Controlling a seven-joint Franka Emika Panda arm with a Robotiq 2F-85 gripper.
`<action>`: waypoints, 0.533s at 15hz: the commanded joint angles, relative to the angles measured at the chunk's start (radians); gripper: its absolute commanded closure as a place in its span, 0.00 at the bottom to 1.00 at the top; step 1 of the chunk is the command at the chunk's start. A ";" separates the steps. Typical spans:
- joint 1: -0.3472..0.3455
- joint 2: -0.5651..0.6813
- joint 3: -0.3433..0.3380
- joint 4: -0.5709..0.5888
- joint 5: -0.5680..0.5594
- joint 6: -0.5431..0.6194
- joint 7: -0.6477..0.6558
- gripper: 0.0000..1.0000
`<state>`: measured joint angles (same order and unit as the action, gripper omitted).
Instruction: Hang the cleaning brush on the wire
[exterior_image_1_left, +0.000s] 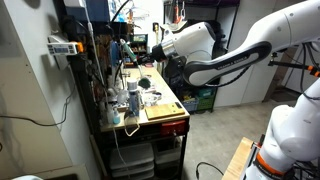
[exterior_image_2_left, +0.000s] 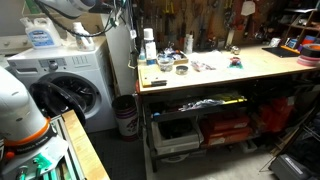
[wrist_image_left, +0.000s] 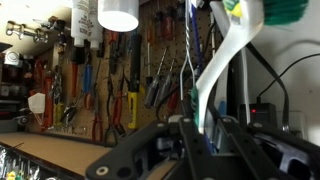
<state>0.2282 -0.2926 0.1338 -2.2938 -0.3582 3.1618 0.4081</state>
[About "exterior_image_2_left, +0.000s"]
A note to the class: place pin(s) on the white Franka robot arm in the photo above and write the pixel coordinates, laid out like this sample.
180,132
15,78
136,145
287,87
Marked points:
33,147

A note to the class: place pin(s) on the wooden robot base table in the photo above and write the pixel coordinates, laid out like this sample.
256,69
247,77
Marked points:
89,161

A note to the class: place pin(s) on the wooden cutting board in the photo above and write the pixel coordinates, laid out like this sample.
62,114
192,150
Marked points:
151,78

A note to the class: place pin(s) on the clear plastic container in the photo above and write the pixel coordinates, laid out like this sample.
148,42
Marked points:
165,64

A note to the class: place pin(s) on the round metal tin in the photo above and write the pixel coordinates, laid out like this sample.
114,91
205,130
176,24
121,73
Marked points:
181,70

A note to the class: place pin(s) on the white spray bottle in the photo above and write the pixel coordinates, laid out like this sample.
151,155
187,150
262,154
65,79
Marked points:
150,46

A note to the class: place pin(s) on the white storage bins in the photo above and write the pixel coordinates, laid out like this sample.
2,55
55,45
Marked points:
176,135

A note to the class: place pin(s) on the wooden workbench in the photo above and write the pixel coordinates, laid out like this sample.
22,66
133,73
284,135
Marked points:
261,76

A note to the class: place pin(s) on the small white detergent bottle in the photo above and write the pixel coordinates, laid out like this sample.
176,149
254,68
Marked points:
83,41

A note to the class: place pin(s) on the white washing machine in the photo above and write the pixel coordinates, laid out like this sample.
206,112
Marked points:
65,78

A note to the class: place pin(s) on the large white detergent jug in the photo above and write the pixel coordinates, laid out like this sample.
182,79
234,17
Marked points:
41,33

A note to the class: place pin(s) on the rolls of tape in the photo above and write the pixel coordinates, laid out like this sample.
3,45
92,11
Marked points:
309,55

